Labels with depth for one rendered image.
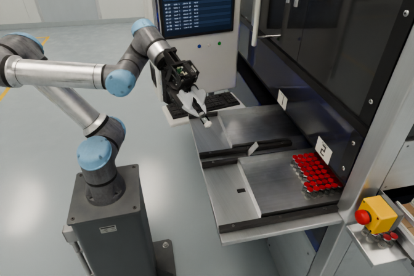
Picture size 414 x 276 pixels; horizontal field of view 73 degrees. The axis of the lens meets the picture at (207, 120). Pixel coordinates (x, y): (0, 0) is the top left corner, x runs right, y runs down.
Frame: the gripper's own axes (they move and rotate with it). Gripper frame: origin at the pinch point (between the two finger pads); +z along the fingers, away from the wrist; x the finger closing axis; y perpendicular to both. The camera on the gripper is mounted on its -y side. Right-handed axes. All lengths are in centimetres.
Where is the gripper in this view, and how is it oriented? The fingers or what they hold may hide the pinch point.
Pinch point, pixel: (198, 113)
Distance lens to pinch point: 80.9
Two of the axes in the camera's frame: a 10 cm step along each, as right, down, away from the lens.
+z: 5.6, 7.7, -3.0
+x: 7.5, -3.2, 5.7
